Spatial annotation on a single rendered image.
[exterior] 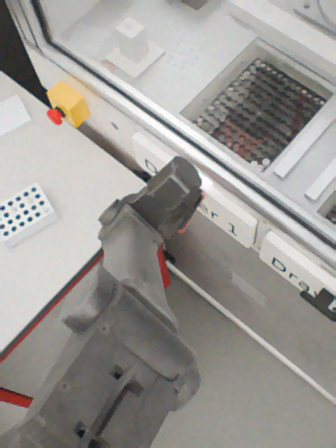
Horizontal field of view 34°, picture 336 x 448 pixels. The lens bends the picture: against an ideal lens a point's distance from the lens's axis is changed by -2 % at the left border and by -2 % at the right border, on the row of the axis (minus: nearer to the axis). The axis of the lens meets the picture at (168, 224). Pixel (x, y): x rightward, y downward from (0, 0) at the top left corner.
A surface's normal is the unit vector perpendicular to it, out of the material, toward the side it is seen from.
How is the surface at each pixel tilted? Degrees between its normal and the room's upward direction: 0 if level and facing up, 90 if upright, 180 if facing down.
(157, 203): 51
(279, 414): 0
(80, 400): 38
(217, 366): 0
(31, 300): 0
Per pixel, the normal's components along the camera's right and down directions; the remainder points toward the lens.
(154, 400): 0.54, -0.36
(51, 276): -0.07, -0.39
